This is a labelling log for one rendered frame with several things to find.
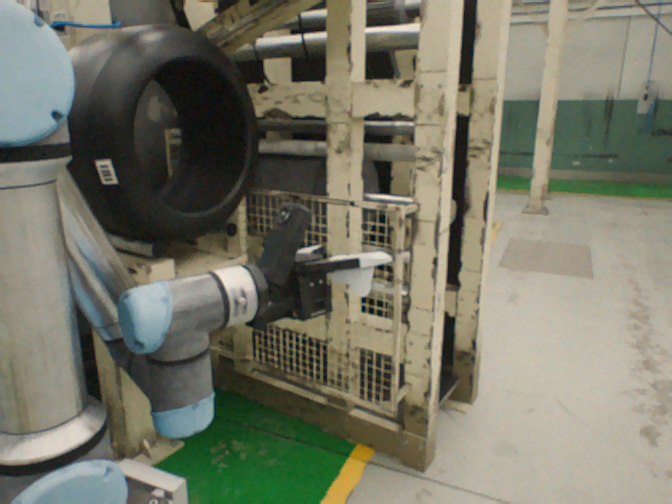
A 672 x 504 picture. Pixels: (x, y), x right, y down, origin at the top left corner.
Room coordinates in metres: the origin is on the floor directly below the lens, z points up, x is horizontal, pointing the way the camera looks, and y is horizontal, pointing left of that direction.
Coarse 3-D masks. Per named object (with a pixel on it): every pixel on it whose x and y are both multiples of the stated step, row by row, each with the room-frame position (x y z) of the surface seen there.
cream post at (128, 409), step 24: (48, 0) 1.64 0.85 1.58; (72, 0) 1.58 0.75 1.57; (96, 0) 1.65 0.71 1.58; (96, 24) 1.64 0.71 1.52; (72, 48) 1.59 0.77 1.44; (96, 336) 1.63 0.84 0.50; (96, 360) 1.65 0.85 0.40; (120, 384) 1.58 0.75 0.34; (120, 408) 1.58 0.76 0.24; (144, 408) 1.65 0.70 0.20; (120, 432) 1.59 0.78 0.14; (144, 432) 1.64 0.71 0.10; (120, 456) 1.60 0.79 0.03
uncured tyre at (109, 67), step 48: (96, 48) 1.33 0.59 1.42; (144, 48) 1.32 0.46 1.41; (192, 48) 1.43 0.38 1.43; (96, 96) 1.23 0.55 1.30; (192, 96) 1.77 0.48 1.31; (240, 96) 1.57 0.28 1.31; (96, 144) 1.21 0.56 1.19; (192, 144) 1.78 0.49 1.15; (240, 144) 1.72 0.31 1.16; (96, 192) 1.24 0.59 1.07; (144, 192) 1.27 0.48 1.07; (192, 192) 1.73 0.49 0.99; (240, 192) 1.56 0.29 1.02
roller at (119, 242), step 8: (112, 232) 1.44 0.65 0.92; (112, 240) 1.41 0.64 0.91; (120, 240) 1.39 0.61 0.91; (128, 240) 1.37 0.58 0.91; (136, 240) 1.36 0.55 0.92; (144, 240) 1.35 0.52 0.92; (152, 240) 1.35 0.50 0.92; (120, 248) 1.40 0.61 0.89; (128, 248) 1.37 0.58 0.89; (136, 248) 1.35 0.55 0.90; (144, 248) 1.33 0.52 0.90; (152, 248) 1.31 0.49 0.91; (160, 248) 1.33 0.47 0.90; (152, 256) 1.32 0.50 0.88; (160, 256) 1.33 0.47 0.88
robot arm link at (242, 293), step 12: (228, 276) 0.59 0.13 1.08; (240, 276) 0.59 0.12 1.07; (228, 288) 0.57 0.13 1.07; (240, 288) 0.58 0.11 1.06; (252, 288) 0.59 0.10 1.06; (228, 300) 0.57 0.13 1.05; (240, 300) 0.57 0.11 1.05; (252, 300) 0.59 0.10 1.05; (240, 312) 0.58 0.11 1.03; (252, 312) 0.59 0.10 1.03; (228, 324) 0.57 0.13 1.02
